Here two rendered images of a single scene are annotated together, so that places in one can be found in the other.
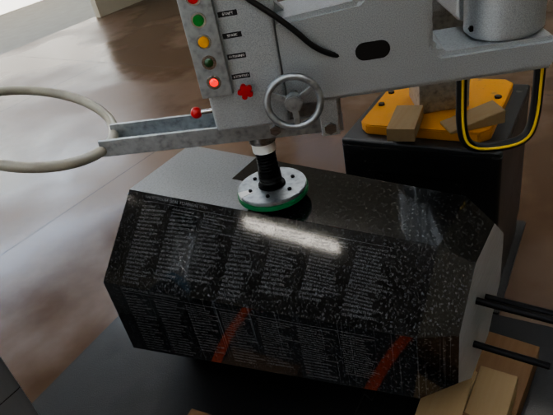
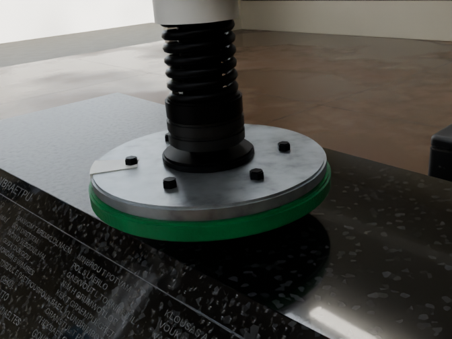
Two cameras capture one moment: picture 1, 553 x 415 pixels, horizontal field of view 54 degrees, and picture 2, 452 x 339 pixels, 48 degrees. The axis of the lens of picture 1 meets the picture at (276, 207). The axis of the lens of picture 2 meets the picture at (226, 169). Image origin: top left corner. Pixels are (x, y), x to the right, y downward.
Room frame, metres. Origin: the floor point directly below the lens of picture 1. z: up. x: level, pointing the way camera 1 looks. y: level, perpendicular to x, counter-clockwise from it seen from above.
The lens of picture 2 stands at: (1.00, -0.09, 1.04)
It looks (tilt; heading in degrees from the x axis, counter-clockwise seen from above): 22 degrees down; 10
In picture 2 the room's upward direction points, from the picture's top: 4 degrees counter-clockwise
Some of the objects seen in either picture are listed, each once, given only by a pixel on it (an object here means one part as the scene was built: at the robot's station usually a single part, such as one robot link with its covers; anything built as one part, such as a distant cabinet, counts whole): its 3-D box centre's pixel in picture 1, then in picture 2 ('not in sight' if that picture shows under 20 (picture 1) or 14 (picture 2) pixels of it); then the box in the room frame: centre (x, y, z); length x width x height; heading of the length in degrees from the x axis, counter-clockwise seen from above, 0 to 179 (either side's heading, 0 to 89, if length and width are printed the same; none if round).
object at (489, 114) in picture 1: (471, 117); not in sight; (1.73, -0.76, 0.80); 0.20 x 0.10 x 0.05; 91
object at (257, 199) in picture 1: (272, 187); (209, 166); (1.42, 0.00, 0.87); 0.22 x 0.22 x 0.04
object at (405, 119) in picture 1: (405, 123); not in sight; (1.79, -0.53, 0.81); 0.20 x 0.10 x 0.05; 152
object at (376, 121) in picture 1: (438, 104); not in sight; (1.97, -0.72, 0.76); 0.49 x 0.49 x 0.05; 54
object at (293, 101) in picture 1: (294, 96); not in sight; (1.29, -0.10, 1.20); 0.15 x 0.10 x 0.15; 81
